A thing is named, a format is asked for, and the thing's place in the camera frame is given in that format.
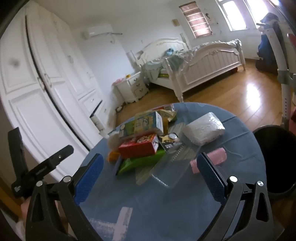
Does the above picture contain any pink roll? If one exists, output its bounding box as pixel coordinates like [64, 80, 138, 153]
[190, 148, 228, 174]

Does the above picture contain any white cloth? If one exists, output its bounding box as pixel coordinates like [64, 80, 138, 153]
[135, 125, 201, 188]

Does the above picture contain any green blanket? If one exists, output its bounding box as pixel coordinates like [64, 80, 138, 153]
[145, 50, 184, 80]

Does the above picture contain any black packet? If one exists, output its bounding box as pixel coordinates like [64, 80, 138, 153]
[158, 133, 184, 154]

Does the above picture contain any bright window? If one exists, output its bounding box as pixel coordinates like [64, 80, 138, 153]
[217, 0, 259, 32]

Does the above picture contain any black bin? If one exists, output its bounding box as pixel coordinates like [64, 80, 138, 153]
[252, 125, 296, 194]

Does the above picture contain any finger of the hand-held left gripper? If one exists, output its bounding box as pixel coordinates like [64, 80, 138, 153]
[8, 127, 27, 181]
[25, 145, 75, 184]

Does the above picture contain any white bed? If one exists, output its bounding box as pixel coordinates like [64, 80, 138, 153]
[136, 38, 247, 102]

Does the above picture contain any person's left hand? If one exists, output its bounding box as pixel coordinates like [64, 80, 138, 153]
[20, 198, 30, 224]

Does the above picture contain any white wardrobe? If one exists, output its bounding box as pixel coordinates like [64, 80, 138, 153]
[0, 0, 109, 186]

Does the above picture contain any green white carton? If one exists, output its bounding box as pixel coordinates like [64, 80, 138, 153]
[119, 111, 164, 139]

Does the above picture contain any beige wrapper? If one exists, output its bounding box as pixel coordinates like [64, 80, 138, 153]
[159, 109, 177, 133]

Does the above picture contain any red box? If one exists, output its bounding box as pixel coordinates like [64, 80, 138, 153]
[118, 133, 160, 159]

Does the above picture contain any green wrapper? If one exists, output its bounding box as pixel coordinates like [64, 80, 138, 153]
[116, 149, 166, 176]

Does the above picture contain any white nightstand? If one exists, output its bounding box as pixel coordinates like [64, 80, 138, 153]
[115, 72, 149, 104]

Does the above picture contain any white dresser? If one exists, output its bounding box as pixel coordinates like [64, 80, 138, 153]
[260, 19, 296, 131]

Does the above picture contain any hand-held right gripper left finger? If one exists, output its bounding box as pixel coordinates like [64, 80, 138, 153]
[25, 153, 104, 241]

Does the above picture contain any tan fuzzy ball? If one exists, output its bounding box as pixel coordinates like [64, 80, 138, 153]
[107, 136, 121, 149]

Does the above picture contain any window with blind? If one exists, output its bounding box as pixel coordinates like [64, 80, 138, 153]
[179, 1, 213, 39]

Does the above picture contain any yellow toy dustpan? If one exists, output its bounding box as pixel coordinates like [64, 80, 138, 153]
[106, 150, 121, 163]

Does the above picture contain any red white packet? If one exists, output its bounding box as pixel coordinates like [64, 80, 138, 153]
[151, 104, 175, 112]

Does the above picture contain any white bubble wrap packet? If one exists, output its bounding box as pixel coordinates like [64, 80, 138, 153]
[181, 112, 226, 146]

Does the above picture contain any blue garment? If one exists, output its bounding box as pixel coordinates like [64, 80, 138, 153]
[256, 13, 281, 73]

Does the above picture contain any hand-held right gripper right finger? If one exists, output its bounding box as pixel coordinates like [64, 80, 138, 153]
[196, 152, 275, 241]

